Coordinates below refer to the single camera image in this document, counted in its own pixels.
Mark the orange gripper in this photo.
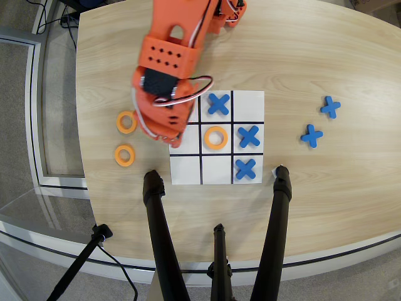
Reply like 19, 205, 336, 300
131, 65, 201, 149

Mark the orange foam ring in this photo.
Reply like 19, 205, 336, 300
116, 110, 138, 135
204, 125, 229, 150
114, 144, 137, 167

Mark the orange robot base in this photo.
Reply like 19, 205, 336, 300
216, 0, 248, 29

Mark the blue foam cross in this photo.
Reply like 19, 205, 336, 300
237, 125, 261, 149
320, 95, 341, 120
234, 158, 257, 181
300, 124, 324, 149
207, 93, 231, 116

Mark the white tic-tac-toe board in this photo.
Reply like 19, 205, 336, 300
169, 90, 266, 186

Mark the short black tripod leg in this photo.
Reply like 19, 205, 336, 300
206, 223, 234, 301

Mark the black power plug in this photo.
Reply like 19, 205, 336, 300
60, 15, 78, 29

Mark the thin black stand pole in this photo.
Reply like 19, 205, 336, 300
46, 223, 113, 301

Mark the dark furniture leg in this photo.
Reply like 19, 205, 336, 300
58, 0, 107, 13

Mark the white servo cable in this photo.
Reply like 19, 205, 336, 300
134, 76, 214, 139

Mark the grey metal floor frame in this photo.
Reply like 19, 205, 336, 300
0, 26, 91, 200

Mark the thin black floor cable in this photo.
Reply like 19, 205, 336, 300
31, 0, 63, 35

